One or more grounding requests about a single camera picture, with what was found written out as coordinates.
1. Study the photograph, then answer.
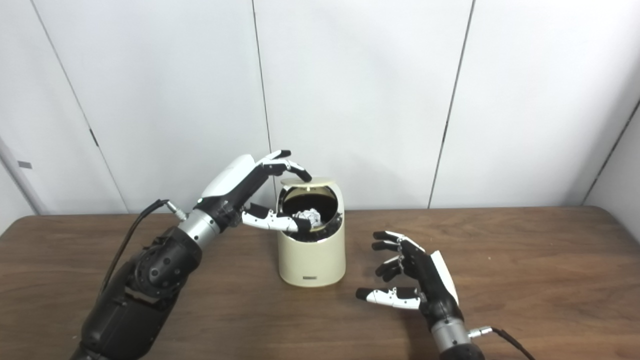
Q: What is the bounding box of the cream-colored bin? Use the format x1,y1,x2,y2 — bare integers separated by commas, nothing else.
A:
277,177,347,288

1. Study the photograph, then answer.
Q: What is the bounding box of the white and black left hand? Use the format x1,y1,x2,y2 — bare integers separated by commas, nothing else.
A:
194,149,313,234

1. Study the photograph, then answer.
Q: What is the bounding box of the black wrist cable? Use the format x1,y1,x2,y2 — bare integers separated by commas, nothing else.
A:
467,326,536,360
100,199,188,296

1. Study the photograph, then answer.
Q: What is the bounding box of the silvery paper ball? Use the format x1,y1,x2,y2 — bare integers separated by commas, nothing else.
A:
292,209,322,228

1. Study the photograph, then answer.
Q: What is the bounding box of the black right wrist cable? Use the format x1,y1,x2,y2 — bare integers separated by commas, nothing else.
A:
467,326,536,360

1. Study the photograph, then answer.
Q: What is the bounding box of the white and black right hand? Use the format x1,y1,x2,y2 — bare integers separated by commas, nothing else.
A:
356,230,463,331

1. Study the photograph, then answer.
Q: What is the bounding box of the round cream bin lid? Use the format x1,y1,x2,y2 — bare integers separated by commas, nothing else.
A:
280,177,335,189

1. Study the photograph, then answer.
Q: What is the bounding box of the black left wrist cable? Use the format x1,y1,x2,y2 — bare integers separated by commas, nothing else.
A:
100,199,188,296

